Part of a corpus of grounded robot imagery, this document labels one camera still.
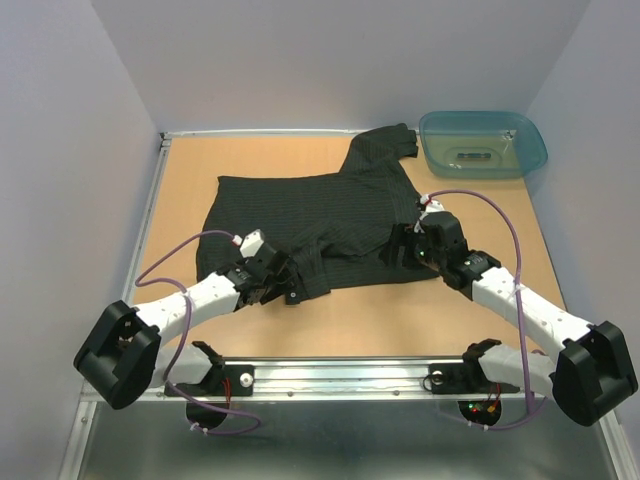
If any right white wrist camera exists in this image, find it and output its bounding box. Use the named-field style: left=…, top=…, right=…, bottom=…
left=419, top=194, right=445, bottom=219

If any black striped long sleeve shirt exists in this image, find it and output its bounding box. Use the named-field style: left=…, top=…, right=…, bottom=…
left=196, top=124, right=437, bottom=301

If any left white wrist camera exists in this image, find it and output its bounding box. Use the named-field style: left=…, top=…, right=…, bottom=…
left=231, top=229, right=265, bottom=258

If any aluminium front mounting rail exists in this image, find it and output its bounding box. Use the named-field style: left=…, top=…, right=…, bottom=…
left=73, top=346, right=524, bottom=409

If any aluminium left side rail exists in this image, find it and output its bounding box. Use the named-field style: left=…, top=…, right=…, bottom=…
left=121, top=133, right=172, bottom=305

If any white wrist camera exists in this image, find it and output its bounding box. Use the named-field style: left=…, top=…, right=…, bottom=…
left=419, top=194, right=445, bottom=219
left=231, top=229, right=265, bottom=258

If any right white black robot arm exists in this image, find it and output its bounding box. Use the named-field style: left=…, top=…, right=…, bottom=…
left=380, top=210, right=639, bottom=426

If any teal translucent plastic bin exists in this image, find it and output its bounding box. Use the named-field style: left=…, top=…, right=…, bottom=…
left=418, top=111, right=548, bottom=180

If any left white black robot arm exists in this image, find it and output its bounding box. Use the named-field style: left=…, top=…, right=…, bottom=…
left=73, top=243, right=293, bottom=410

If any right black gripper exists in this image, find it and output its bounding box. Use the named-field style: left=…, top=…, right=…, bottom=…
left=378, top=221, right=445, bottom=271

